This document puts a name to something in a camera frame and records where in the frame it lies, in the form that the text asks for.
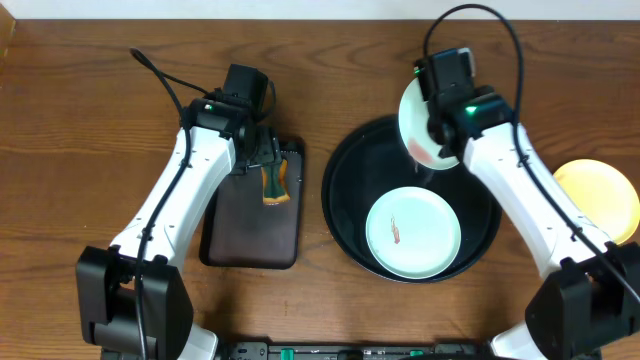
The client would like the dark rectangular sponge tray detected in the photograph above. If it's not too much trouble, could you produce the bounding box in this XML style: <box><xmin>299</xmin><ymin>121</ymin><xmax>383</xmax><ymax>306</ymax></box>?
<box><xmin>199</xmin><ymin>137</ymin><xmax>305</xmax><ymax>270</ymax></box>

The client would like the yellow plate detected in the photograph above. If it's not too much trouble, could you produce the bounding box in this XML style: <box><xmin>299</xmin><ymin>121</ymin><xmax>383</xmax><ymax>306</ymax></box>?
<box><xmin>554</xmin><ymin>159</ymin><xmax>639</xmax><ymax>245</ymax></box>

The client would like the mint plate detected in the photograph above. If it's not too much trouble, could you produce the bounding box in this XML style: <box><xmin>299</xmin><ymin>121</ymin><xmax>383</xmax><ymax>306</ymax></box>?
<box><xmin>398</xmin><ymin>78</ymin><xmax>459</xmax><ymax>170</ymax></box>
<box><xmin>365</xmin><ymin>187</ymin><xmax>462</xmax><ymax>280</ymax></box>

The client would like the orange green scrub sponge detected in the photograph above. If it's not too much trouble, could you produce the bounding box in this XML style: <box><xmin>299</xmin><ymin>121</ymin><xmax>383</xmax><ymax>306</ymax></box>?
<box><xmin>261</xmin><ymin>159</ymin><xmax>291</xmax><ymax>205</ymax></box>

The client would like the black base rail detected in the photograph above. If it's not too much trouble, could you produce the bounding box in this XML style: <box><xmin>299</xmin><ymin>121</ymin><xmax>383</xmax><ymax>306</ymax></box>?
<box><xmin>214</xmin><ymin>342</ymin><xmax>498</xmax><ymax>360</ymax></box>

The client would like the round black serving tray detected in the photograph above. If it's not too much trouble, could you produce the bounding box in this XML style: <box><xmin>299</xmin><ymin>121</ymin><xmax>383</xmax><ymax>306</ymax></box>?
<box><xmin>321</xmin><ymin>114</ymin><xmax>502</xmax><ymax>283</ymax></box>

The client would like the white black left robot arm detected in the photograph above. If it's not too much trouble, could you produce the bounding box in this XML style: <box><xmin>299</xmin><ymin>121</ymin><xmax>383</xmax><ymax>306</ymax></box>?
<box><xmin>76</xmin><ymin>95</ymin><xmax>275</xmax><ymax>359</ymax></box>

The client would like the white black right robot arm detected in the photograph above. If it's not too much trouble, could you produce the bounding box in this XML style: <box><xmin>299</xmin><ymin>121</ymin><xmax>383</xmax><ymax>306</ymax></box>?
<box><xmin>420</xmin><ymin>84</ymin><xmax>639</xmax><ymax>359</ymax></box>

